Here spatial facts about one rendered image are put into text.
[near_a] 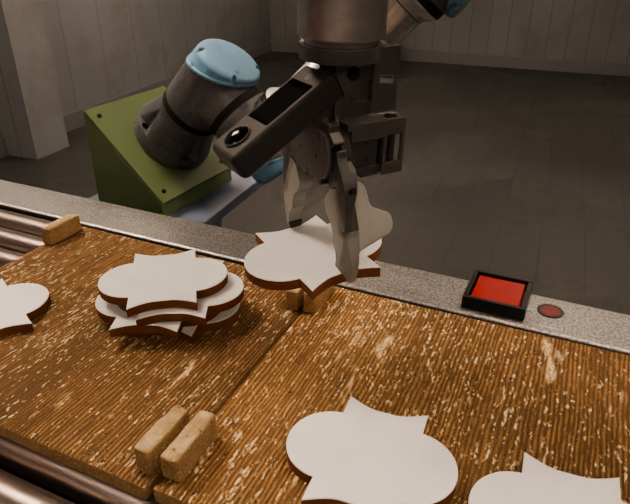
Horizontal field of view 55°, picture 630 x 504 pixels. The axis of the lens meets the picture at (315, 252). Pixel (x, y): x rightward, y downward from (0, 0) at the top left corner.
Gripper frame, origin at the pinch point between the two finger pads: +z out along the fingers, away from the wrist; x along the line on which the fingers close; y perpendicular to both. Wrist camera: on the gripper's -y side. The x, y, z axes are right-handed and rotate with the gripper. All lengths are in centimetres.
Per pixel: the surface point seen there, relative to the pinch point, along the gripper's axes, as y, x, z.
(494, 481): 3.1, -24.2, 9.6
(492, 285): 26.5, 0.2, 11.8
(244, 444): -12.4, -10.0, 11.2
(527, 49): 498, 426, 92
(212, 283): -7.6, 9.9, 7.1
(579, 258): 199, 104, 106
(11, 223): -26, 54, 15
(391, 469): -3.4, -19.3, 9.7
